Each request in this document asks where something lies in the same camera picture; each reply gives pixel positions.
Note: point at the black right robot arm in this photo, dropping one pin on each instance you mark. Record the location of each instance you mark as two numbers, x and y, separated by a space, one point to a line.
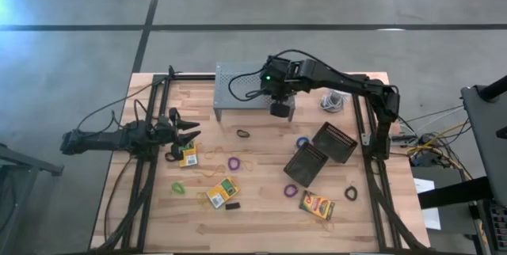
348 82

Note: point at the black plastic mesh basket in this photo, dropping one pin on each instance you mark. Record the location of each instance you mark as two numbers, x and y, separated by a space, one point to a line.
306 164
334 143

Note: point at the thin yellow rubber band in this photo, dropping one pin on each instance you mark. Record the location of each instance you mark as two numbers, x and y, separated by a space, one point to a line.
203 203
248 169
216 148
210 176
325 228

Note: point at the silver metal mounting bracket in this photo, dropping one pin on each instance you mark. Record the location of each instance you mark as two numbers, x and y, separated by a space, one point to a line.
364 139

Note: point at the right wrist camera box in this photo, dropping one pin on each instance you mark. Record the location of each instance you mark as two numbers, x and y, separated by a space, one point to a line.
271 73

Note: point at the black cart bar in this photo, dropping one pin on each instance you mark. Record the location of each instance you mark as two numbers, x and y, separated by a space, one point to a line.
455 193

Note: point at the black aluminium table frame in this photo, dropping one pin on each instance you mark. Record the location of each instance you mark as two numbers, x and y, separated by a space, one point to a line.
194 77

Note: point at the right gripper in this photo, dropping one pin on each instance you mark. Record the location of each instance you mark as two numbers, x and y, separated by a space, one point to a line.
287 84

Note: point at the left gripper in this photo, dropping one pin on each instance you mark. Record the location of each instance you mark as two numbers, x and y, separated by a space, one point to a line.
162 134

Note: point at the white paper sheet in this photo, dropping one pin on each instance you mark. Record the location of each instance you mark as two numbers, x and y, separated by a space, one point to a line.
423 185

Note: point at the yellow green crayon box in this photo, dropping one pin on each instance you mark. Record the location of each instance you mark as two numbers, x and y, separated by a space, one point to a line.
317 205

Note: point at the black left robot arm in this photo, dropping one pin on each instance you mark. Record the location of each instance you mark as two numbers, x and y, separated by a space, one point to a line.
99 140

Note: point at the black rack with ports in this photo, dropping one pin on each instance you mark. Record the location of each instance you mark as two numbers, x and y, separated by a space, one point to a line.
500 221

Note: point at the gray perforated metal shelf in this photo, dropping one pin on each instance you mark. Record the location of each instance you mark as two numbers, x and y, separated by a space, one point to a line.
220 84

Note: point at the gray side table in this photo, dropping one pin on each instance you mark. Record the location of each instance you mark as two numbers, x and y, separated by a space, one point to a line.
27 160

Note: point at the wide black rubber band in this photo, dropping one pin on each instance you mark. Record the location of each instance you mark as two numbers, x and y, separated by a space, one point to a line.
233 206

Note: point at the gray metal cart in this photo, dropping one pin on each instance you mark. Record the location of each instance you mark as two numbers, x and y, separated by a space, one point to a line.
489 140

